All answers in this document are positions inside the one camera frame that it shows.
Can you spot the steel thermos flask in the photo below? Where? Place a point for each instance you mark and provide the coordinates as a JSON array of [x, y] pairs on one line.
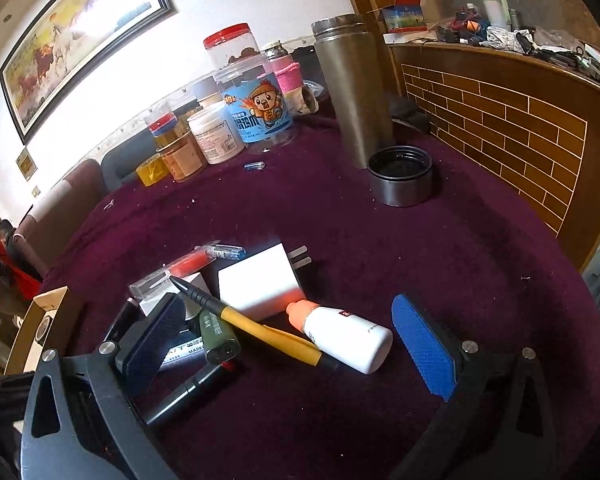
[[348, 58]]

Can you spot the blue cartoon label jar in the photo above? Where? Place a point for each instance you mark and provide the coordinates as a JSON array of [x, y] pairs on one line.
[[256, 103]]

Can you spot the maroon velvet tablecloth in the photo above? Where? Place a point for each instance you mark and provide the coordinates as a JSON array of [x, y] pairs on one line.
[[475, 256]]

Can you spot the black marker pen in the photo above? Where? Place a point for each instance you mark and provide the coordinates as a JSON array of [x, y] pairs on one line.
[[196, 390]]

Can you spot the brick pattern wooden cabinet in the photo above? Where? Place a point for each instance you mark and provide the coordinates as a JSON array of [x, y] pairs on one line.
[[534, 125]]

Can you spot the yellow tape roll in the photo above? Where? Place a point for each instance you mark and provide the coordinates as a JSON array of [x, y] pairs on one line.
[[152, 170]]

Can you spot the black leather sofa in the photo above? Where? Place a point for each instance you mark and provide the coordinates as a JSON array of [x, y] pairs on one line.
[[119, 165]]

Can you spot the clear case red item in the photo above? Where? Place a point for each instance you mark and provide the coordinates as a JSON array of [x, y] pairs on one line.
[[159, 280]]

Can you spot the black thermos lid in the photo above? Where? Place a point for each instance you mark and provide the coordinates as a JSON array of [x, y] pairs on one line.
[[401, 176]]

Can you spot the yellow black pen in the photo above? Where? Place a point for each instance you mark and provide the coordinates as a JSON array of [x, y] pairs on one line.
[[294, 346]]

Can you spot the white tumbler cup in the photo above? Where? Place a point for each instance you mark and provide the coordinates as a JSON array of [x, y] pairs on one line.
[[497, 12]]

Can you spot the large white charger plug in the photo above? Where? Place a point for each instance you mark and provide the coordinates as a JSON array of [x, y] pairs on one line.
[[262, 285]]

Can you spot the red blue lid jar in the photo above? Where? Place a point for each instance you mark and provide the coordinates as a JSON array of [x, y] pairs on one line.
[[163, 129]]

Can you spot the blue card box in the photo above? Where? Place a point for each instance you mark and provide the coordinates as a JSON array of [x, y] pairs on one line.
[[403, 18]]

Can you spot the framed horse painting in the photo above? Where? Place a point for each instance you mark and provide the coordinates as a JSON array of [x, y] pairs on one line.
[[61, 46]]

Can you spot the red lid clear jar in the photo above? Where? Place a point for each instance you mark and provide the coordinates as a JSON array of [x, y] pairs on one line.
[[230, 45]]

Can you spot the pink knit sleeve bottle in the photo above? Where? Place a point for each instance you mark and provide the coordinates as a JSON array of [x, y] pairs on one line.
[[298, 96]]

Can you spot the orange contents jar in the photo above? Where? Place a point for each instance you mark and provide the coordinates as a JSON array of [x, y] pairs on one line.
[[183, 157]]

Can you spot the small white charger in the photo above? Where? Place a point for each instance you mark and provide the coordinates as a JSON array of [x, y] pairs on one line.
[[177, 294]]

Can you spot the white bottle orange cap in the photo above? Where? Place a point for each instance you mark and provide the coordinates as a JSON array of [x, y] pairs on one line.
[[359, 343]]

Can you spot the brown fabric armchair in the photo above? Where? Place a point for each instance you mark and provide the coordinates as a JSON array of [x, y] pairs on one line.
[[46, 230]]

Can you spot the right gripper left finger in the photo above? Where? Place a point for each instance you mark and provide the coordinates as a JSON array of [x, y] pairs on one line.
[[80, 422]]

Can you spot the white label supplement jar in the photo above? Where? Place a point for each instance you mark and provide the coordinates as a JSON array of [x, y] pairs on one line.
[[215, 133]]

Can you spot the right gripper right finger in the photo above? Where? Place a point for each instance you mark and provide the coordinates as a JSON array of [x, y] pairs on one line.
[[495, 421]]

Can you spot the green lighter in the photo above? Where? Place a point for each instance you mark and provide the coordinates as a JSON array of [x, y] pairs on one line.
[[219, 340]]

